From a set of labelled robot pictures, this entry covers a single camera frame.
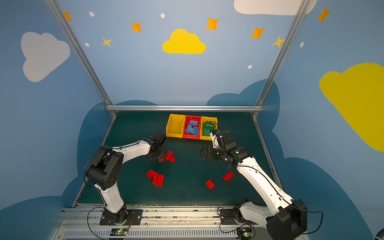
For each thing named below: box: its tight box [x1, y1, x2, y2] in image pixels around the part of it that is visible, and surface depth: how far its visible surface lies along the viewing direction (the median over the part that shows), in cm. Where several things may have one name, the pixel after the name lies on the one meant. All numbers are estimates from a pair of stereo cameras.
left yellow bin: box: [166, 113, 186, 139], surface depth 113 cm
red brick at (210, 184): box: [205, 179, 216, 190], surface depth 86 cm
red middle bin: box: [182, 115, 202, 140], surface depth 106 cm
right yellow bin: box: [199, 116, 218, 141], surface depth 110 cm
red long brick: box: [164, 150, 176, 163], surface depth 95 cm
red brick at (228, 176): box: [223, 171, 235, 182], surface depth 89 cm
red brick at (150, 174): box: [146, 169, 155, 179], surface depth 88 cm
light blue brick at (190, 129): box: [185, 124, 195, 135], surface depth 110 cm
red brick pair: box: [152, 172, 165, 187], surface depth 87 cm
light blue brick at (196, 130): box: [193, 126, 199, 136], surface depth 107 cm
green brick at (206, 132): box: [203, 129, 211, 137], surface depth 109 cm
